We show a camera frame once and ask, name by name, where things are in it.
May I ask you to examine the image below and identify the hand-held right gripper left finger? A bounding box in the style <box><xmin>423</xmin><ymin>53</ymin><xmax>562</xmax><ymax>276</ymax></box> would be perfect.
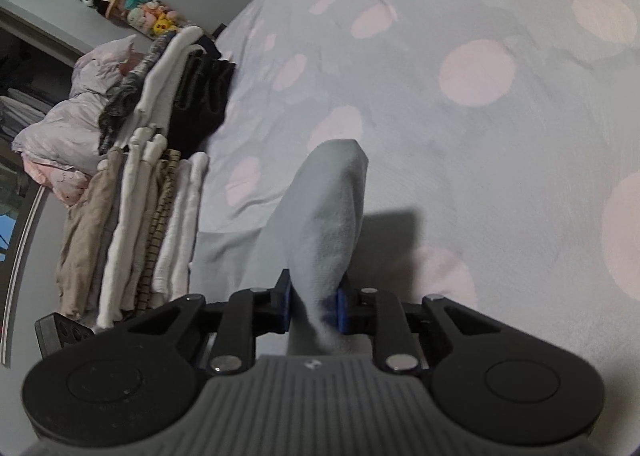
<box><xmin>127</xmin><ymin>268</ymin><xmax>293</xmax><ymax>377</ymax></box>

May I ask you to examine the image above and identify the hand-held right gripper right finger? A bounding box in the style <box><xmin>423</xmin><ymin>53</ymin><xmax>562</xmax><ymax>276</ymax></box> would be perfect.
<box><xmin>336</xmin><ymin>286</ymin><xmax>481</xmax><ymax>372</ymax></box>

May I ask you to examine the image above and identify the light grey garment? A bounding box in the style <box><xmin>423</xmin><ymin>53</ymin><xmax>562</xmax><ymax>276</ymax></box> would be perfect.
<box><xmin>192</xmin><ymin>138</ymin><xmax>373</xmax><ymax>357</ymax></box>

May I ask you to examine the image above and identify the pile of folded clothes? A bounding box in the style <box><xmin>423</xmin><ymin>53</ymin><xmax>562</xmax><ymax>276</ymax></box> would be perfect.
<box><xmin>55</xmin><ymin>26</ymin><xmax>237</xmax><ymax>329</ymax></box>

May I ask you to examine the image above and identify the pale pink quilt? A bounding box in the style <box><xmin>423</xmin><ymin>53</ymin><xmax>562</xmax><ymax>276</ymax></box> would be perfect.
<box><xmin>12</xmin><ymin>33</ymin><xmax>151</xmax><ymax>207</ymax></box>

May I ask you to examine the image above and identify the hanging column of plush toys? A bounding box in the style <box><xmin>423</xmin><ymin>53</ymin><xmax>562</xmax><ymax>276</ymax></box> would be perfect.
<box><xmin>80</xmin><ymin>0</ymin><xmax>201</xmax><ymax>42</ymax></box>

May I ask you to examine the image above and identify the open closet with shelves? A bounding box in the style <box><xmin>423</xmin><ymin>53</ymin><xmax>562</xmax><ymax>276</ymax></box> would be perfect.
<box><xmin>0</xmin><ymin>0</ymin><xmax>86</xmax><ymax>367</ymax></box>

